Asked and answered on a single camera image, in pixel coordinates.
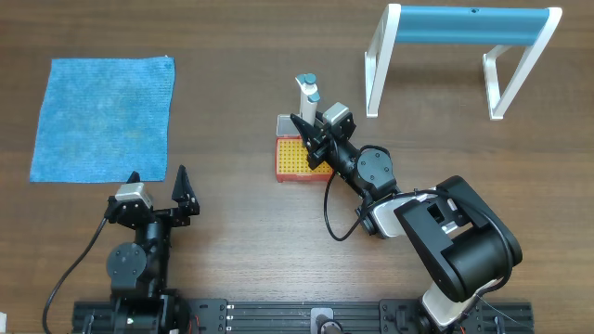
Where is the blue cloth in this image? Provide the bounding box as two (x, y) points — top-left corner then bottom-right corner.
(29, 56), (177, 185)

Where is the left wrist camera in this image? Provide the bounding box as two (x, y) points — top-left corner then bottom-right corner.
(114, 181), (154, 209)

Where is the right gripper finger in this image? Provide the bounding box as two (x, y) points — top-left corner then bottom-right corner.
(290, 112), (325, 157)

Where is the white and blue stand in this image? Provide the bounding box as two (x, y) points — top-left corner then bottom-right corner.
(364, 3), (564, 122)

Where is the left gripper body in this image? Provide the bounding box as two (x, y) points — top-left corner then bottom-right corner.
(107, 196), (191, 230)

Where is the red and yellow tip box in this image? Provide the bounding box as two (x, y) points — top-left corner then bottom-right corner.
(275, 113), (335, 184)

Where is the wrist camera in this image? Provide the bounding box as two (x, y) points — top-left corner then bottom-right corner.
(321, 101), (351, 126)
(114, 181), (154, 209)

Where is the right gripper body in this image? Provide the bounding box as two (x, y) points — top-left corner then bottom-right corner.
(306, 112), (361, 171)

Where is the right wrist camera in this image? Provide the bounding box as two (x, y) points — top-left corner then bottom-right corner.
(321, 101), (351, 126)

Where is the white pipette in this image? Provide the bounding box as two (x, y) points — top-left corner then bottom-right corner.
(294, 72), (323, 127)

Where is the mounting rail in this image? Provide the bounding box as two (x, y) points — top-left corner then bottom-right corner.
(71, 298), (535, 334)

